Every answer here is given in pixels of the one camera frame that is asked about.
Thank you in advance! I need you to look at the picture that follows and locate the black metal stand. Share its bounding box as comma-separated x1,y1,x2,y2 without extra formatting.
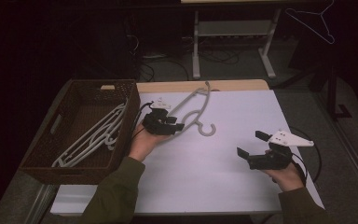
279,60,353,122

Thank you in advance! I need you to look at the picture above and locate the person's right hand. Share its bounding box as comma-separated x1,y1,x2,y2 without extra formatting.
262,162,306,193

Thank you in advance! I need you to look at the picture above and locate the black floor cable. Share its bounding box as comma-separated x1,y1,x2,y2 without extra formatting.
138,54,190,82
199,49,241,65

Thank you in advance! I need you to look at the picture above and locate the white metal rack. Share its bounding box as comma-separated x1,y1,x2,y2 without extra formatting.
180,0,283,80

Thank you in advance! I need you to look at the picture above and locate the person's left hand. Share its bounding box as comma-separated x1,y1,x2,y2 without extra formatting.
128,123,171,162

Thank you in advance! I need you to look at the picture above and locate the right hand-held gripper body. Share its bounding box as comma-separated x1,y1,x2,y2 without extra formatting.
247,130,314,171

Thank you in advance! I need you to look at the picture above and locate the metal floor rail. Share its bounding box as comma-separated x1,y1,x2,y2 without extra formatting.
311,91,358,202

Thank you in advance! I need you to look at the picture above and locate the brown woven basket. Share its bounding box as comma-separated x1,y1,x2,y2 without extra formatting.
18,78,142,187

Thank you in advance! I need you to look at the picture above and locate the white wire clothes hanger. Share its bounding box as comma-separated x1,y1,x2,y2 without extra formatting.
284,0,337,45

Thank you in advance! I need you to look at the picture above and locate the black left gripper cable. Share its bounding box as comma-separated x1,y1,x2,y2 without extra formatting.
130,101,154,141

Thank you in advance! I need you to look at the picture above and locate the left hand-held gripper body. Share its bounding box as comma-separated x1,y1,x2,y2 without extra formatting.
141,98,173,136

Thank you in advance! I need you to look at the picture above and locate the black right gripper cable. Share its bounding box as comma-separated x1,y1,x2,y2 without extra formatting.
288,125,323,185

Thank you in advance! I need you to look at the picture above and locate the grey plastic clothes hanger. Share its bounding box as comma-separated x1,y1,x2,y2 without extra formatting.
51,98,129,169
87,124,120,152
60,105,127,167
167,81,217,138

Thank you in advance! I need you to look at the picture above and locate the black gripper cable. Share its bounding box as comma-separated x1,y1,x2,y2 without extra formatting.
130,101,154,141
288,125,323,185

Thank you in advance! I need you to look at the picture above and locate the white table mat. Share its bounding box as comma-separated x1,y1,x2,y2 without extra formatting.
49,89,325,216

